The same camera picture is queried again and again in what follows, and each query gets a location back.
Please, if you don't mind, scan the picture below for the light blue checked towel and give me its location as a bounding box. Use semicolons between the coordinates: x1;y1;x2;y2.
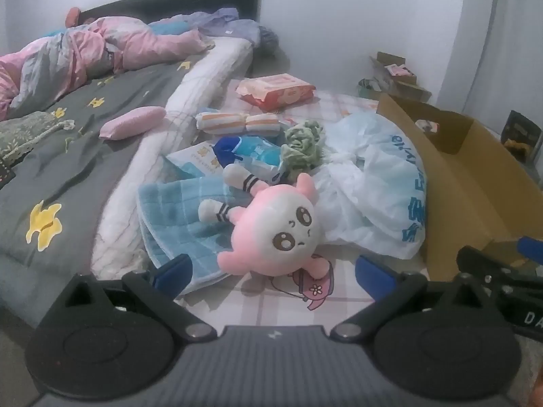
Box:
136;176;251;295

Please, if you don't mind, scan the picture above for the pink axolotl plush toy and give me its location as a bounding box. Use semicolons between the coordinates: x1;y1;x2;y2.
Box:
198;163;334;311

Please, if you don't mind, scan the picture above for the green white cloth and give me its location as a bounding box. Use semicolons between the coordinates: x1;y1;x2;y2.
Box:
281;120;325;182

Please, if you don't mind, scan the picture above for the blue white mask box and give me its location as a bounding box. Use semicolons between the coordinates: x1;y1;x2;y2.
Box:
212;135;285;185

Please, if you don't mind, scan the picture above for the small pink pillow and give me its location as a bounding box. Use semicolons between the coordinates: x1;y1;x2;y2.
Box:
99;106;167;141

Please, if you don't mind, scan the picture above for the orange striped towel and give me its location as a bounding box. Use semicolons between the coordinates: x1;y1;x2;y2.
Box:
196;112;282;136

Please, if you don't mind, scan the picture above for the white fleece blanket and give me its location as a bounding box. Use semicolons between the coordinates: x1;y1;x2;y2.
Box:
90;37;253;279

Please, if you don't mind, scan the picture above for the large cardboard box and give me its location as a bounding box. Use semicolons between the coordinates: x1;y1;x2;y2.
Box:
377;95;542;281

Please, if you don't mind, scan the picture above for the white plastic bag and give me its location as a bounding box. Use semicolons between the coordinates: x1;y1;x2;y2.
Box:
311;111;426;260

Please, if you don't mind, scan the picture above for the black snack bag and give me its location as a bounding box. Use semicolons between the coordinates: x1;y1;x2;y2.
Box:
501;110;542;163

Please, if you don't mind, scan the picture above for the white blue tissue pack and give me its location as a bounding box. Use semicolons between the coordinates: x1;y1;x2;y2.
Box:
166;141;223;180

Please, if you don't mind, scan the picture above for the green floral cloth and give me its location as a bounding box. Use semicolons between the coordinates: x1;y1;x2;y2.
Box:
1;111;75;166

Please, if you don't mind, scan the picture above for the small cardboard boxes stack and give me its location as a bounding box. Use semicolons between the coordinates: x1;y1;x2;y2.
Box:
358;52;432;103

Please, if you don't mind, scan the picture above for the red tissue pack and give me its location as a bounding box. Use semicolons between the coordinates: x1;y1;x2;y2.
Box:
236;74;316;112

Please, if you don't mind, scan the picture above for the pink grey duvet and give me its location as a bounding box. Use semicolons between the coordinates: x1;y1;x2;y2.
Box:
1;17;214;120

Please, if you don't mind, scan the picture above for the purple clothing pile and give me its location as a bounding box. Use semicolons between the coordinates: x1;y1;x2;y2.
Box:
171;7;279;53

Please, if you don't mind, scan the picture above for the dark bed headboard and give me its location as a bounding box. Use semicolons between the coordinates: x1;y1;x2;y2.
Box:
79;0;260;23

